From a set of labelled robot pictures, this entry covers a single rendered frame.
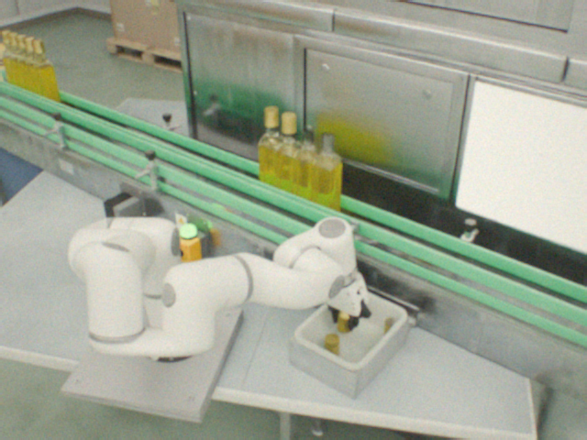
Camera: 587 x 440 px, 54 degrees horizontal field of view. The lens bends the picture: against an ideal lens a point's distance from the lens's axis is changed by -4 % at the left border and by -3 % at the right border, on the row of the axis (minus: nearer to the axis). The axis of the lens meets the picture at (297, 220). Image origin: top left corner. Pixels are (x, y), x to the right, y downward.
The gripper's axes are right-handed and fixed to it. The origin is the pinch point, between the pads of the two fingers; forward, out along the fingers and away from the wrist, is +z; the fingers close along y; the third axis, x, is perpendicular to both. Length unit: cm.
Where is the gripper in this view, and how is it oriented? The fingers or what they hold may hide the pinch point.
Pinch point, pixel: (345, 317)
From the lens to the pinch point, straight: 133.4
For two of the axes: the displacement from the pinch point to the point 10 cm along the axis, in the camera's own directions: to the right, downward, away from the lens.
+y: -8.1, -3.2, 4.9
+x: -5.6, 6.4, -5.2
